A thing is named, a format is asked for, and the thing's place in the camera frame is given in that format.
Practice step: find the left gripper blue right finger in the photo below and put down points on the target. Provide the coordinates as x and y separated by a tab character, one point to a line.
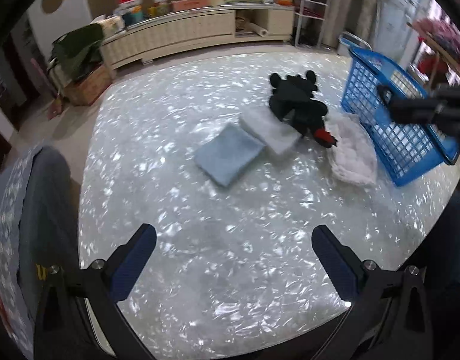
341	264

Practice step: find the white folded cloth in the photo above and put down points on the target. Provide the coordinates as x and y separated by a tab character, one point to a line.
278	137

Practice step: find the white blue plastic bin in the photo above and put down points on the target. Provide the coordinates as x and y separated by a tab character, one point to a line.
348	40

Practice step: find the cardboard box on floor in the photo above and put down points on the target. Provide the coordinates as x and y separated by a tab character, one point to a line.
88	90

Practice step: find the white paper roll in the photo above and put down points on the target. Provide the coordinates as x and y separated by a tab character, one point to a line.
262	32

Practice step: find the black plush toy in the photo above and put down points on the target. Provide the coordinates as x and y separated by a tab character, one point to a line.
292	101

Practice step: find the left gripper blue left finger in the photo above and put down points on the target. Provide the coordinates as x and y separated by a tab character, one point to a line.
128	260

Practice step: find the light blue cloth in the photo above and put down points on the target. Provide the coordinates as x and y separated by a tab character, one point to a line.
228	154

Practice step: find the white fluffy cloth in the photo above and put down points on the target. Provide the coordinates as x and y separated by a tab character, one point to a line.
353	159

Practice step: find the white metal shelf rack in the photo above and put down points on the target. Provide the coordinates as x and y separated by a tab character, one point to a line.
310	22

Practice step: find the cream TV cabinet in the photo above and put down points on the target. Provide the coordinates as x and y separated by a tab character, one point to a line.
196	29

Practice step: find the blue plastic laundry basket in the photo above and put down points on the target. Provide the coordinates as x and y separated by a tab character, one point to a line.
406	151

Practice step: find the pink rectangular box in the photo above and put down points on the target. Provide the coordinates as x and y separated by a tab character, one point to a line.
180	5

